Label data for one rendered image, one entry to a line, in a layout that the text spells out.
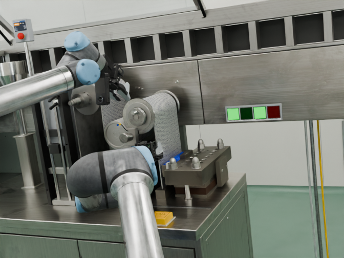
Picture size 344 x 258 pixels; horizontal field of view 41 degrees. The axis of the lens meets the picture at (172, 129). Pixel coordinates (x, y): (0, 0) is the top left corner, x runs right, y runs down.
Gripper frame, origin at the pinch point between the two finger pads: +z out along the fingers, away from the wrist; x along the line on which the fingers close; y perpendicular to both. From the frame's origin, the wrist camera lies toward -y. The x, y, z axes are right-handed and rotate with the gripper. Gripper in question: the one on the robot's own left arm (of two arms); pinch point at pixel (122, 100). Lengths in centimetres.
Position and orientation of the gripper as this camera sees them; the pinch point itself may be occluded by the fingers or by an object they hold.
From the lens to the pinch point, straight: 174.8
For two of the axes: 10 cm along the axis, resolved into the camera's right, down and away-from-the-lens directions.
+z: 3.8, 4.6, 8.0
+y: 1.9, -8.9, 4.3
